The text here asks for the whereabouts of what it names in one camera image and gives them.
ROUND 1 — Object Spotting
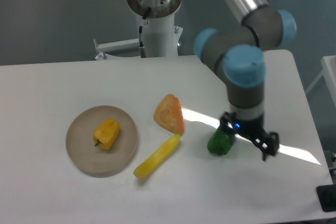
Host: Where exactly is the white side table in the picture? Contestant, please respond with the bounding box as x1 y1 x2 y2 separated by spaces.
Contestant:
306 55 336 185

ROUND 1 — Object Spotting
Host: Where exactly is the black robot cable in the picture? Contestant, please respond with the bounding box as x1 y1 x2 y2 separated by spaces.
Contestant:
138 6 152 58

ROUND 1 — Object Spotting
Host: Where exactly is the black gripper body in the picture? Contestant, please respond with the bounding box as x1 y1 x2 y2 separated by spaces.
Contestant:
230 113 265 140

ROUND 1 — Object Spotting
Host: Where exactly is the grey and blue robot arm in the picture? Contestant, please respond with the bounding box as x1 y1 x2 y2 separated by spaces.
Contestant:
127 0 297 158

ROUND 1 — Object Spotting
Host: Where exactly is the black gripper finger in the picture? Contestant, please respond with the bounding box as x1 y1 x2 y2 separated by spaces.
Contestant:
219 112 235 145
250 131 279 162

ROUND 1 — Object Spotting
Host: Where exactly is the yellow toy corn cob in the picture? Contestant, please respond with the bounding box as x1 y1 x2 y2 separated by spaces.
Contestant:
133 134 181 179

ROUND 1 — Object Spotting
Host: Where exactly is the round beige plate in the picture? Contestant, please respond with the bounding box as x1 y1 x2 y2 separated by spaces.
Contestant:
66 105 138 177

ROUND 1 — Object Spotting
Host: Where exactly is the black box at table edge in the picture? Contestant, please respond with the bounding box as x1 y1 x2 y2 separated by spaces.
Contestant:
316 184 335 212

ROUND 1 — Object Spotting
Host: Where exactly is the orange toy bread slice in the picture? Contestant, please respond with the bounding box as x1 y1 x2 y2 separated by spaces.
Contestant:
153 94 184 135

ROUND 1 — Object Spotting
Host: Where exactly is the green toy bell pepper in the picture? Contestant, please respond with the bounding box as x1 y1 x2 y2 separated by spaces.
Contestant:
207 130 233 156

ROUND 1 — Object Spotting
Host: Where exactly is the yellow toy bell pepper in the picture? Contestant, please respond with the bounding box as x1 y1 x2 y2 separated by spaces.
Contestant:
93 118 120 151

